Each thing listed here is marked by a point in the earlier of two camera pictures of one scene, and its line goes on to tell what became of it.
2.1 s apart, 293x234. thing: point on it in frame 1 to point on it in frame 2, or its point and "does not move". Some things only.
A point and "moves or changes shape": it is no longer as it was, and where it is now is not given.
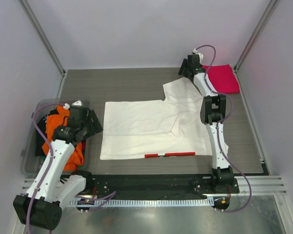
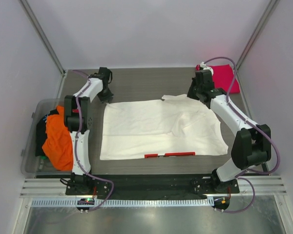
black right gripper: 183,66 to 190,93
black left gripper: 95,126 to 109,98
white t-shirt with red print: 132,129 moves or changes shape
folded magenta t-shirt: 223,77 does not move
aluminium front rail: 261,185 does not move
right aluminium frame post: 271,7 does not move
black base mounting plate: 156,186 does not move
